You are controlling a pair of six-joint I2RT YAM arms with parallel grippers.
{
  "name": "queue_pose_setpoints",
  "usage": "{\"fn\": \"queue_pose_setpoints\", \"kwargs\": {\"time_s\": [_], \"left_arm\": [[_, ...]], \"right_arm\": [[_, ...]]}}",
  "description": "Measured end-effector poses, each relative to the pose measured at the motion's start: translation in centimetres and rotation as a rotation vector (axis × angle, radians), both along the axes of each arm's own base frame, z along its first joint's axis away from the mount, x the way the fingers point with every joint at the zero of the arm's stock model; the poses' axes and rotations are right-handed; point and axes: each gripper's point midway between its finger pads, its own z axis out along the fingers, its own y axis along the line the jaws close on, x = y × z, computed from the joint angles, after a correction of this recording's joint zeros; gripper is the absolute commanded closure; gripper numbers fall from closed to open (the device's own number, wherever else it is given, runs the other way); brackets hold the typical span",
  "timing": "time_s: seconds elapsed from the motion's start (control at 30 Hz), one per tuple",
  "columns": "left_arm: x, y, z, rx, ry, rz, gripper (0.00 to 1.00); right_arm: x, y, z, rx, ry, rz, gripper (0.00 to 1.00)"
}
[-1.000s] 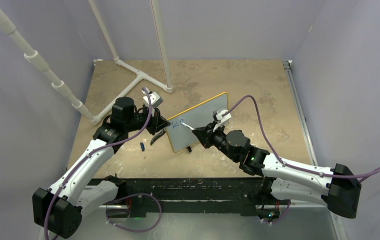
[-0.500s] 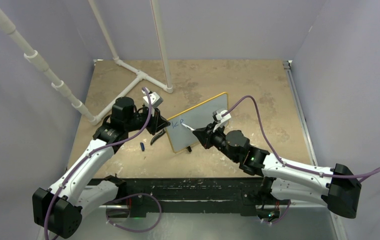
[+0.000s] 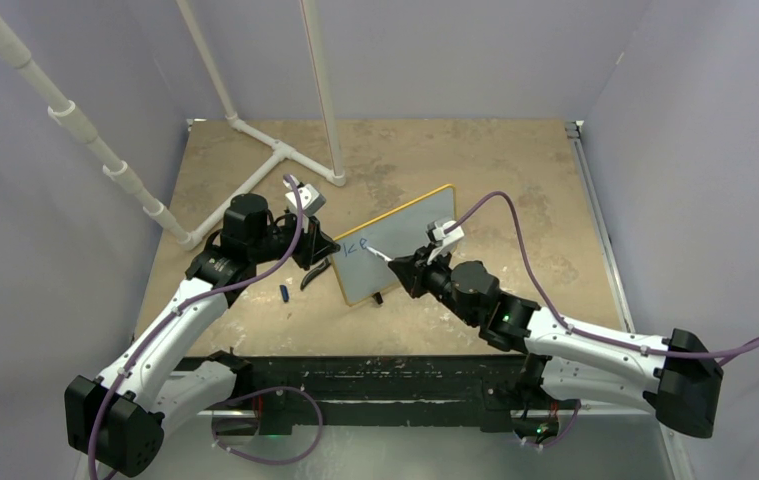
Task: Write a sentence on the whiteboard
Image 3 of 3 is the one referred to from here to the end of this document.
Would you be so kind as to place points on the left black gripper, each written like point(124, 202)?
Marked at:
point(313, 245)

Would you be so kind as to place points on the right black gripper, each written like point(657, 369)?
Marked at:
point(408, 268)

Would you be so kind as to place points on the white marker pen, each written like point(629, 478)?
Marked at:
point(378, 254)

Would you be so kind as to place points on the yellow framed whiteboard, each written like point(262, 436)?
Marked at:
point(396, 233)

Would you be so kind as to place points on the blue marker cap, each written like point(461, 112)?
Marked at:
point(284, 293)

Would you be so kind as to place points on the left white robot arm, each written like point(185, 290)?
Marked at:
point(121, 417)

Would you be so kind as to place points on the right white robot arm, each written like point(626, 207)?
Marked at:
point(670, 376)

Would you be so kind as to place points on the black handled pliers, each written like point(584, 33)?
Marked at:
point(314, 273)

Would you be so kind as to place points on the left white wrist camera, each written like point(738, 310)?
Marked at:
point(310, 199)

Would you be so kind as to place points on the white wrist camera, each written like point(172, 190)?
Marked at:
point(443, 235)
point(310, 199)

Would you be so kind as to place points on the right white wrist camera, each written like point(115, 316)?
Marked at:
point(443, 235)

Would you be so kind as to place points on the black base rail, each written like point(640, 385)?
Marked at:
point(494, 393)

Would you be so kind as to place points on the right aluminium side rail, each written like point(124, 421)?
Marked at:
point(573, 133)

